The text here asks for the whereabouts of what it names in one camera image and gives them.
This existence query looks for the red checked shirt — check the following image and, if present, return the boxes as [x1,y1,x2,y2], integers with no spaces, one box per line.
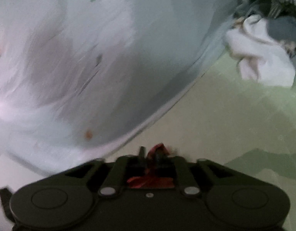
[126,143,174,189]

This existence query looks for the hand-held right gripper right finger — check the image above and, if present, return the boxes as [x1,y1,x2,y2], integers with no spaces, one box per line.
[156,150,238,198]

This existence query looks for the blue denim jeans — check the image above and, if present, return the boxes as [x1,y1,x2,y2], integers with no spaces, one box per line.
[267,16,296,53]

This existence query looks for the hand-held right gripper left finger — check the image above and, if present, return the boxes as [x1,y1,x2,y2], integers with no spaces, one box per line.
[65,146,148,197]

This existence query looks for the white garment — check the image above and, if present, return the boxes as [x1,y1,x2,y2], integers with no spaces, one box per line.
[224,14,296,88]

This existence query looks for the pale carrot print curtain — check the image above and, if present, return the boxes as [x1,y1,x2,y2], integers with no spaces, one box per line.
[0,0,257,177]

